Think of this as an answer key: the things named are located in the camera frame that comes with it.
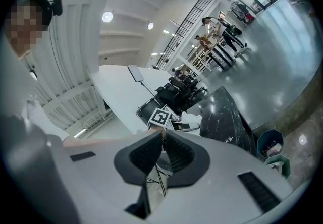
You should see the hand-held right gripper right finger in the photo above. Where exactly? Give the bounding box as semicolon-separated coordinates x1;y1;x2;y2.
148;129;307;224

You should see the black marble counter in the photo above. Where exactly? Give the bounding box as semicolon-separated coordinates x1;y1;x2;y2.
198;86;257;157

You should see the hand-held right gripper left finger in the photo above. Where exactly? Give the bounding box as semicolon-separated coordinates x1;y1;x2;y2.
46;130;164;224

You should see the black cable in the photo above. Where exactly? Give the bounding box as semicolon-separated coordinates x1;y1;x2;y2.
145;163;168;197

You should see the black metal railing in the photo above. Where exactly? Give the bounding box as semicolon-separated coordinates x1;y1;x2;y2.
155;0;213;70

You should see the light panel on stand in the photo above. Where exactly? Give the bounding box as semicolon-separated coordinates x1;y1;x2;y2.
127;65;158;97

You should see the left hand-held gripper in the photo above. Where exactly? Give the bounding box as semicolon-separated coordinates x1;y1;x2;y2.
147;106;203;132

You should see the black round drum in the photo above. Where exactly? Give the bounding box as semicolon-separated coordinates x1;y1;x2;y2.
136;97;164;126

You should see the light wooden table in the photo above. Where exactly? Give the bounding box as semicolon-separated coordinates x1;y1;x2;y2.
186;33;237;72

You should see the person's head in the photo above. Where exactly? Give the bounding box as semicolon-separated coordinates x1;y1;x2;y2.
4;0;55;59

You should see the black head camera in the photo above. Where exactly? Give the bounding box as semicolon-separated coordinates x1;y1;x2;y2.
50;0;64;17

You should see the group of black office chairs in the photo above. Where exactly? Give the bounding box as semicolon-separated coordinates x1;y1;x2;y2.
153;76;209;115

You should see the teal hexagonal bin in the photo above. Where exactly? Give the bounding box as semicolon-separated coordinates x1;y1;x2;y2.
256;129;284;159

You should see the green hexagonal bin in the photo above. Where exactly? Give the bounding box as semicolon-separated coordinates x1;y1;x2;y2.
263;154;291;180

